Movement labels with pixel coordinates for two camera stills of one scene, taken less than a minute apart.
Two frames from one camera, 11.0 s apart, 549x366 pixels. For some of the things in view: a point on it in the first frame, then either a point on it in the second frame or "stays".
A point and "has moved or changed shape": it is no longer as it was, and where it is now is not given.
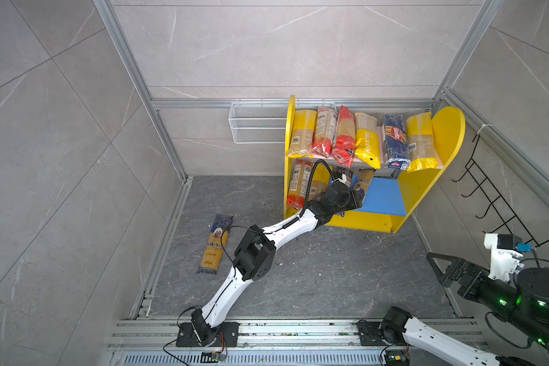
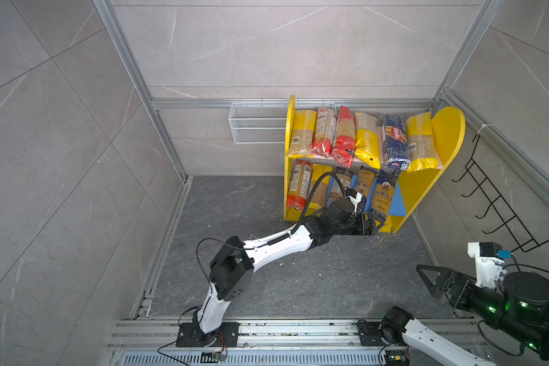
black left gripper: (357, 197) to (364, 226)
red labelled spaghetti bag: (326, 128) stays
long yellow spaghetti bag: (423, 153) stays
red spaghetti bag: (343, 152) stays
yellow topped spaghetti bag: (303, 134) stays
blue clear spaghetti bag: (338, 172) has moved or changed shape
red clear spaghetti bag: (300, 182) stays
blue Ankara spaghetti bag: (216, 245) to (384, 190)
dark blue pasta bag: (397, 148) stays
